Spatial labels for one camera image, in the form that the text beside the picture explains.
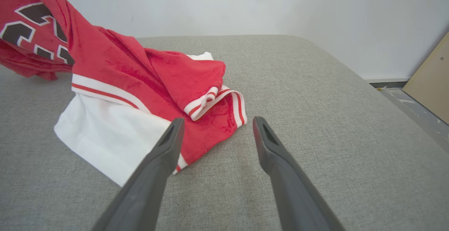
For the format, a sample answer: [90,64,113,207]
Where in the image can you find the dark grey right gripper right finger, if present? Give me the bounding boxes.
[253,116,346,231]

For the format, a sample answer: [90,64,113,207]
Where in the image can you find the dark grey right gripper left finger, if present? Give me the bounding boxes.
[92,118,185,231]

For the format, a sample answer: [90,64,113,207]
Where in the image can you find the red shorts with white lining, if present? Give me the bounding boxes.
[54,26,248,187]

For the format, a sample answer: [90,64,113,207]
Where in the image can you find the grey fabric sofa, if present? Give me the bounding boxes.
[0,34,449,231]

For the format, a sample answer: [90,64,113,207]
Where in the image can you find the beige wooden board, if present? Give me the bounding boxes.
[402,31,449,125]

